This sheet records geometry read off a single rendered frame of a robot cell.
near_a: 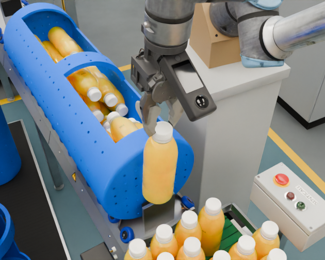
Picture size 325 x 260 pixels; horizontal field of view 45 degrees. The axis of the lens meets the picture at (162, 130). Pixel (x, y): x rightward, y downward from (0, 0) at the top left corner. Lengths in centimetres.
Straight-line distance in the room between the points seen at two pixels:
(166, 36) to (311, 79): 215
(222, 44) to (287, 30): 33
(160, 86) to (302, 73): 215
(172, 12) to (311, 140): 237
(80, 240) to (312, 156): 156
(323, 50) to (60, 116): 179
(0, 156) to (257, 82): 146
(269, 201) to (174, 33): 62
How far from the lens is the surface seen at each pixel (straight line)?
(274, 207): 109
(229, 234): 121
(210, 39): 130
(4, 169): 235
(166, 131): 75
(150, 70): 67
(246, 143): 156
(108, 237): 124
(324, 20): 97
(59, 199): 245
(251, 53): 112
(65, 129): 115
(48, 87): 126
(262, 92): 142
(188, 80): 64
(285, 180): 109
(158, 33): 61
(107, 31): 387
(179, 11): 59
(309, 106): 279
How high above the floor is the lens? 192
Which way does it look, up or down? 44 degrees down
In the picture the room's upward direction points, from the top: straight up
